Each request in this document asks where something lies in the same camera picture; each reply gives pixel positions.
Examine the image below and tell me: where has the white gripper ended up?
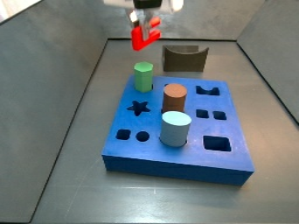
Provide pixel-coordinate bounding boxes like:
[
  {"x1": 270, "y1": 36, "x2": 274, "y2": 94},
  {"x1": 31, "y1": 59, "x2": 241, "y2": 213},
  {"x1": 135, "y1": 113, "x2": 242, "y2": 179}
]
[{"x1": 103, "y1": 0, "x2": 185, "y2": 40}]

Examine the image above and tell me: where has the red square-circle object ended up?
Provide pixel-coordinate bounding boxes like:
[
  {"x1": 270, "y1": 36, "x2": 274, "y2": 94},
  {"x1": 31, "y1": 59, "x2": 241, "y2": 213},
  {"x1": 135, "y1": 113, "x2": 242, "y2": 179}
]
[{"x1": 131, "y1": 17, "x2": 162, "y2": 51}]

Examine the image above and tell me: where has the black curved regrasp stand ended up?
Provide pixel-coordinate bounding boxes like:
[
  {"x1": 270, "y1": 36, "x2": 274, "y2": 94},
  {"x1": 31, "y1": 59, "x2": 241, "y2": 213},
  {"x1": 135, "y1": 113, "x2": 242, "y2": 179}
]
[{"x1": 163, "y1": 45, "x2": 210, "y2": 72}]

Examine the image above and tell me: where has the blue foam fixture block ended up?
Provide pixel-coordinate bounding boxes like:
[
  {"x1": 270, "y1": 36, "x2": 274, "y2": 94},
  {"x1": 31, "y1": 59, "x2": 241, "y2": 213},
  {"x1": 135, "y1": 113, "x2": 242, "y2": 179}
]
[{"x1": 102, "y1": 76, "x2": 256, "y2": 186}]

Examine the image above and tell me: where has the green hexagonal peg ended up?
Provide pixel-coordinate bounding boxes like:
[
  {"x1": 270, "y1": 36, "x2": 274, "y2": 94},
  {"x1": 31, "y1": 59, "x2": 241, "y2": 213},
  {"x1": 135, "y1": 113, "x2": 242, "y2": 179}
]
[{"x1": 135, "y1": 61, "x2": 154, "y2": 93}]

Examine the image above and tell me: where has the brown cylinder peg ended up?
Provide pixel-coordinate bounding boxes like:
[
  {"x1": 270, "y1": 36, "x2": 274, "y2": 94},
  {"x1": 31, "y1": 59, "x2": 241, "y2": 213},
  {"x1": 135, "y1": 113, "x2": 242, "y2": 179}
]
[{"x1": 163, "y1": 83, "x2": 187, "y2": 112}]

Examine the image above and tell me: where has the light blue cylinder peg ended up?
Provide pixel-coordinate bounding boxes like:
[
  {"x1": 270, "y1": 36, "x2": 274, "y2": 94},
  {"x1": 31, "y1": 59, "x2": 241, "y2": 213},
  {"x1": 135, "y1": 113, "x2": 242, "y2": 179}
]
[{"x1": 161, "y1": 111, "x2": 193, "y2": 147}]

